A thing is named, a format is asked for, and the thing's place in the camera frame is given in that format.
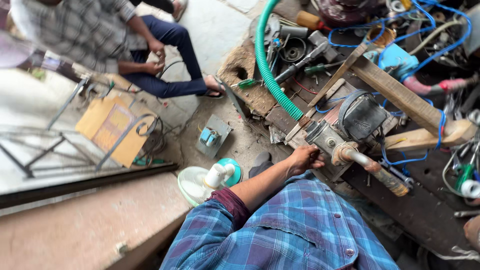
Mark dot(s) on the person's left hand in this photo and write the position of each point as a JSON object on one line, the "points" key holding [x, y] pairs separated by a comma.
{"points": [[302, 160]]}

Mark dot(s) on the grey water pump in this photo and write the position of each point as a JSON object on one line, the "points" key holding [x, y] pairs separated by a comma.
{"points": [[356, 118]]}

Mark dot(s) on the person's grey shoe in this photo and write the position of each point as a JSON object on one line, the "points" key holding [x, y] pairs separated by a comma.
{"points": [[261, 162]]}

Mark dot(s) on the person's blue plaid shirt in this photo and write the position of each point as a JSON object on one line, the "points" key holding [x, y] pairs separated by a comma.
{"points": [[292, 232]]}

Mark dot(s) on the rusty metal pipe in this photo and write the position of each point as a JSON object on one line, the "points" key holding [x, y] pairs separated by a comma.
{"points": [[378, 170]]}

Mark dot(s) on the thin wooden slat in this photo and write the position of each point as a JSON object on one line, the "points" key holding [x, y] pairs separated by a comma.
{"points": [[337, 75]]}

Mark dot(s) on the white and teal table fan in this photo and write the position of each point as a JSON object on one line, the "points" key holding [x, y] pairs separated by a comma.
{"points": [[210, 180]]}

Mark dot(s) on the small green screwdriver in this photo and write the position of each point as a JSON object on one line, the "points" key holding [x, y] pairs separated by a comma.
{"points": [[245, 83]]}

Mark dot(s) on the steel wrench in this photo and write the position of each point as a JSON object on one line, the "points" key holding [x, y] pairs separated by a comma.
{"points": [[397, 174]]}

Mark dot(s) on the wooden block with hole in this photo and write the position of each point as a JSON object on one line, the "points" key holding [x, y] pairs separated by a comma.
{"points": [[240, 80]]}

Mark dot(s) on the black round motor part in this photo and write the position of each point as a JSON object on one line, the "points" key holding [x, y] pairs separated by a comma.
{"points": [[293, 50]]}

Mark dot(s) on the thick wooden beam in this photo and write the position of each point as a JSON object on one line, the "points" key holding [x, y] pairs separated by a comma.
{"points": [[401, 95]]}

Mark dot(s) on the blue motor housing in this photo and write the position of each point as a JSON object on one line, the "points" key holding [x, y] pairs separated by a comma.
{"points": [[395, 60]]}

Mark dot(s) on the brown tape roll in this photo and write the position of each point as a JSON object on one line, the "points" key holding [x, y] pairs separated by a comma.
{"points": [[380, 36]]}

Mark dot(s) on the maroon motor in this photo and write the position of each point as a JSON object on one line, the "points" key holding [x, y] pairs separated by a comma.
{"points": [[347, 11]]}

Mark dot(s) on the green plastic spool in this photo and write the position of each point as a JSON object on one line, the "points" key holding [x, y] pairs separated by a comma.
{"points": [[464, 177]]}

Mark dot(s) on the white tape roll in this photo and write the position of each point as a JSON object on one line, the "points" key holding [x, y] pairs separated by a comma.
{"points": [[470, 188]]}

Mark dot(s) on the brown cardboard piece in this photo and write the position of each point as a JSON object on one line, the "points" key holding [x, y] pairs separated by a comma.
{"points": [[108, 125]]}

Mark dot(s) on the grey plate with blue switch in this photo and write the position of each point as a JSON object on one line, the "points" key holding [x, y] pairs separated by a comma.
{"points": [[213, 135]]}

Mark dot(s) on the black metal frame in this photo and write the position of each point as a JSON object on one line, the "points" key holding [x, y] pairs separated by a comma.
{"points": [[45, 153]]}

